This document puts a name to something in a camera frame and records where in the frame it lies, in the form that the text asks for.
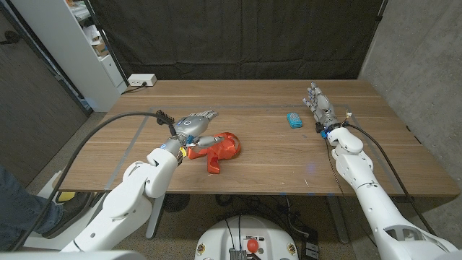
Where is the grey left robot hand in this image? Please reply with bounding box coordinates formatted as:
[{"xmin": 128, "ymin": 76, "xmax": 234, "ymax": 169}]
[{"xmin": 164, "ymin": 110, "xmax": 225, "ymax": 158}]

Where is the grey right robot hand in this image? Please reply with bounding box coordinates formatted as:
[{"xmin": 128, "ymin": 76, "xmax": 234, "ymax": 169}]
[{"xmin": 302, "ymin": 82, "xmax": 342, "ymax": 133}]

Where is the orange ribbon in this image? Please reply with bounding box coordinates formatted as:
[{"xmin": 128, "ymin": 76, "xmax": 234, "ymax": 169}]
[{"xmin": 186, "ymin": 131, "xmax": 242, "ymax": 175}]

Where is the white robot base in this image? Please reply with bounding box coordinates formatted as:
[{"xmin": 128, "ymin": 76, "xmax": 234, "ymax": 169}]
[{"xmin": 194, "ymin": 215, "xmax": 300, "ymax": 260}]

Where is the black hair clip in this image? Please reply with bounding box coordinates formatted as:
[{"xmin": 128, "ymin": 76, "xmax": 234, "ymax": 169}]
[{"xmin": 155, "ymin": 110, "xmax": 176, "ymax": 126}]

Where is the white power strip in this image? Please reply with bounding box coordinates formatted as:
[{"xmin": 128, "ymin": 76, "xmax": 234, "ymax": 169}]
[{"xmin": 127, "ymin": 73, "xmax": 158, "ymax": 87}]

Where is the black backdrop curtain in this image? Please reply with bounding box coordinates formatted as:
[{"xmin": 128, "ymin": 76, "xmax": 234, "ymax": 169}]
[{"xmin": 88, "ymin": 0, "xmax": 385, "ymax": 81}]

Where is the grey table leg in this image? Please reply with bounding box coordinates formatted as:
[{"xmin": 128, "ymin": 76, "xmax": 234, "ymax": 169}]
[
  {"xmin": 326, "ymin": 196, "xmax": 350, "ymax": 245},
  {"xmin": 145, "ymin": 194, "xmax": 166, "ymax": 240}
]

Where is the cardboard box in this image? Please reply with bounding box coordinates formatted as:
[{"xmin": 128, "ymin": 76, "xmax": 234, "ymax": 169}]
[{"xmin": 92, "ymin": 41, "xmax": 110, "ymax": 58}]

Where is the black floor power strip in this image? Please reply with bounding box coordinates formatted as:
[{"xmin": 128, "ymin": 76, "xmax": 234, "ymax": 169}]
[{"xmin": 301, "ymin": 230, "xmax": 321, "ymax": 260}]

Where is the black shoe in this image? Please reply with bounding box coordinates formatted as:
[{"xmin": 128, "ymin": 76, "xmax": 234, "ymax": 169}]
[{"xmin": 41, "ymin": 191, "xmax": 95, "ymax": 239}]

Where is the white shelf cabinet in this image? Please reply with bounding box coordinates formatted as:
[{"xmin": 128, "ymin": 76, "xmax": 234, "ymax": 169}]
[{"xmin": 10, "ymin": 0, "xmax": 128, "ymax": 113}]

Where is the person leg in jeans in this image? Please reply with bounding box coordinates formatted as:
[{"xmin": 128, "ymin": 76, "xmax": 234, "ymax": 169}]
[{"xmin": 0, "ymin": 165, "xmax": 64, "ymax": 252}]

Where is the white floor board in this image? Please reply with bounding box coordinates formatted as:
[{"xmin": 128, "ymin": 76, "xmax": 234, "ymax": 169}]
[{"xmin": 21, "ymin": 171, "xmax": 109, "ymax": 251}]

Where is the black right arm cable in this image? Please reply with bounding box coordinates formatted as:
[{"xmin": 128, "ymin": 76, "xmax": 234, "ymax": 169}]
[{"xmin": 341, "ymin": 122, "xmax": 437, "ymax": 236}]

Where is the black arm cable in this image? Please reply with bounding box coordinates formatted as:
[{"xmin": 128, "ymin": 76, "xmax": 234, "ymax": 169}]
[
  {"xmin": 341, "ymin": 122, "xmax": 437, "ymax": 236},
  {"xmin": 10, "ymin": 110, "xmax": 178, "ymax": 251}
]

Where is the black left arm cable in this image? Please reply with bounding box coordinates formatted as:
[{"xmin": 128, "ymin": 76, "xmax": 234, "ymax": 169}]
[{"xmin": 10, "ymin": 110, "xmax": 178, "ymax": 251}]

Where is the black door handle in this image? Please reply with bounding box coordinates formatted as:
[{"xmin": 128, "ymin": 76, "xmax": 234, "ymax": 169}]
[{"xmin": 0, "ymin": 30, "xmax": 22, "ymax": 46}]

